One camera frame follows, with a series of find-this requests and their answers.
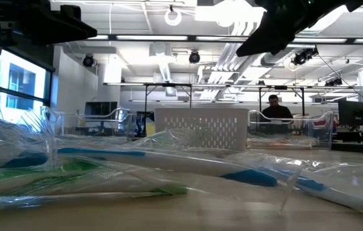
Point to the white perforated plastic basket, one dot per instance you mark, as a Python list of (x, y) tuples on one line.
[(200, 114)]

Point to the blue toothbrush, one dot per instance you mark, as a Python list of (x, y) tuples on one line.
[(309, 183), (27, 159), (184, 163)]

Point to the clear plastic bin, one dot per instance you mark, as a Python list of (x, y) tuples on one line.
[(325, 131), (126, 126)]

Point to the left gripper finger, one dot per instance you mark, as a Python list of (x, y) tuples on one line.
[(70, 13), (68, 32)]

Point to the overhead light bar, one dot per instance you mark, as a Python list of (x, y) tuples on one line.
[(152, 38)]

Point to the green toothbrush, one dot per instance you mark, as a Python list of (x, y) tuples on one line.
[(78, 165), (171, 190)]

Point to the black ceiling spotlight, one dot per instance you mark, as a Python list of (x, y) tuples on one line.
[(303, 57), (88, 60), (194, 57)]

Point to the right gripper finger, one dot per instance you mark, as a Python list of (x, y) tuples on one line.
[(274, 35), (277, 8)]

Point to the orange toothbrush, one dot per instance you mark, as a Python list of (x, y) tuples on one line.
[(297, 141), (271, 145)]

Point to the large window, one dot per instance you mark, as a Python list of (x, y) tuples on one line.
[(20, 77)]

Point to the person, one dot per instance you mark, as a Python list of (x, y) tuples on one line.
[(276, 110)]

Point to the black desk monitor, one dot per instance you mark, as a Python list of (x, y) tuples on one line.
[(354, 114)]

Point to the dark wide monitor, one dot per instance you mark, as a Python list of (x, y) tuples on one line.
[(101, 109)]

